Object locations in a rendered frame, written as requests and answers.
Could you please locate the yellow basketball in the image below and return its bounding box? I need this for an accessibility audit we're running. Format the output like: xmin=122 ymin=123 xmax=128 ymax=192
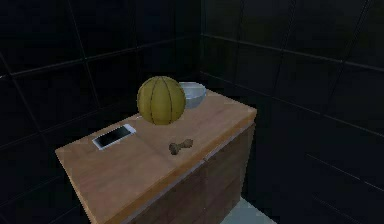
xmin=136 ymin=75 xmax=187 ymax=126

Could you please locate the brown wooden chest of drawers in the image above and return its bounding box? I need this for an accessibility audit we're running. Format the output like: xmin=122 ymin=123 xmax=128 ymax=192
xmin=54 ymin=89 xmax=258 ymax=224

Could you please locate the pale blue bowl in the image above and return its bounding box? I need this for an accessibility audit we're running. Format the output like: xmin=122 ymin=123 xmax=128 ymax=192
xmin=178 ymin=81 xmax=208 ymax=110

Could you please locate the white smartphone with black screen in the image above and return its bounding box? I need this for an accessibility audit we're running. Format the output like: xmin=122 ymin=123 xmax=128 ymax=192
xmin=91 ymin=123 xmax=137 ymax=151

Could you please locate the small brown dumbbell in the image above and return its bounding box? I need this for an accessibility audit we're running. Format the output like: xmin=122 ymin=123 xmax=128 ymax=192
xmin=168 ymin=138 xmax=195 ymax=156

